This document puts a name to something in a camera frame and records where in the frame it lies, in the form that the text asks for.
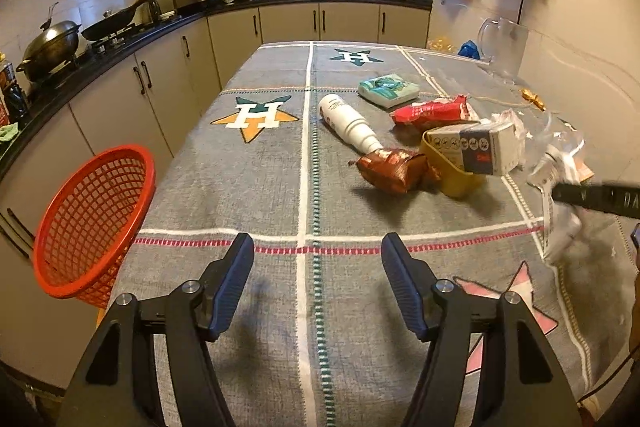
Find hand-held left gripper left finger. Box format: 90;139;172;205
70;233;255;427

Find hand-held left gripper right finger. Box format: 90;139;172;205
381;233;583;427

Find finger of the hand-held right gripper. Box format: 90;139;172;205
552;181;640;220

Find clear plastic bag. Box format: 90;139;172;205
527;127;593;265

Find brown foil snack packet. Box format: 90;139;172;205
350;148;441;195

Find yellow plastic container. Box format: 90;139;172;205
419;134;488;198

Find white cardboard carton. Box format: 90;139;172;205
424;119;526;175

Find white plastic bottle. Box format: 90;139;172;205
318;93;381;154

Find red plastic mesh basket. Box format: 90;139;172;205
32;144;157;309

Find white crumpled wrapper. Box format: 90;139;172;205
492;108;528;142

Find red snack packet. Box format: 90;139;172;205
390;94;481;130

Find clear glass pitcher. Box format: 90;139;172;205
477;18;529;80

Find green tissue pack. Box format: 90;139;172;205
358;73;420;109

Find gas stove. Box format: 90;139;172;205
90;34;151;55

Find black wok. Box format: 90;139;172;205
81;2;151;42

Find group of condiment bottles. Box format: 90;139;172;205
0;57;28;122

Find lidded steel wok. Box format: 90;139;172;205
16;19;82;82

